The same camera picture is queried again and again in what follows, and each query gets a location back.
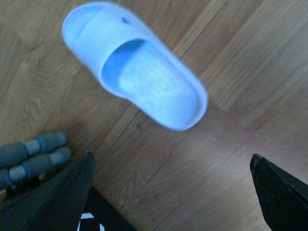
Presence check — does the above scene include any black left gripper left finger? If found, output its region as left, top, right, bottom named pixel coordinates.
left=0, top=152, right=95, bottom=231

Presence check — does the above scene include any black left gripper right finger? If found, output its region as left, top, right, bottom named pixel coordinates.
left=250, top=154, right=308, bottom=231

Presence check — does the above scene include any white slipper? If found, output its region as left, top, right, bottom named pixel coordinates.
left=62, top=1, right=208, bottom=131

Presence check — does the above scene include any black marker board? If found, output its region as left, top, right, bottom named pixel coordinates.
left=77, top=187, right=135, bottom=231

